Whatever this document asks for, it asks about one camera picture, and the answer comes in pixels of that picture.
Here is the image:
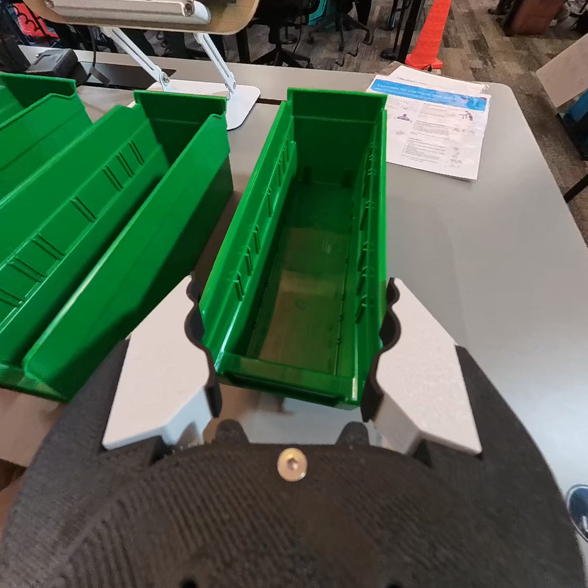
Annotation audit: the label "black battery charger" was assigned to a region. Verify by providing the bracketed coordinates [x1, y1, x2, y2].
[25, 47, 89, 86]

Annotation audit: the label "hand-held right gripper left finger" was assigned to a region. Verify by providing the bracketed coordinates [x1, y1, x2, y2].
[101, 275, 223, 451]

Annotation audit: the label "printed paper sheets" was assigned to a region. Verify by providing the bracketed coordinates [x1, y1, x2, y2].
[367, 73, 492, 181]

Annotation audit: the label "wooden document stand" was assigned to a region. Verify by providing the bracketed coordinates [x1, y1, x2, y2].
[22, 0, 262, 130]

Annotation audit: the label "green plastic bin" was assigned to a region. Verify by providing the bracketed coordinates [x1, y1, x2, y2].
[0, 89, 231, 402]
[201, 87, 389, 411]
[0, 73, 94, 200]

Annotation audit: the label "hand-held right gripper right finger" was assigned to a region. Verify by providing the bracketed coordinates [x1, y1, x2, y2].
[360, 277, 484, 456]

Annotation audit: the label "orange traffic cone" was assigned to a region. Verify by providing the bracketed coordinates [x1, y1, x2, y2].
[405, 0, 454, 71]

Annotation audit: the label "black office chair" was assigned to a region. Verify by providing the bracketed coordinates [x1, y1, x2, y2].
[252, 0, 322, 70]

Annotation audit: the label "black cable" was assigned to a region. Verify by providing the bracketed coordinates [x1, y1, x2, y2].
[87, 25, 112, 87]

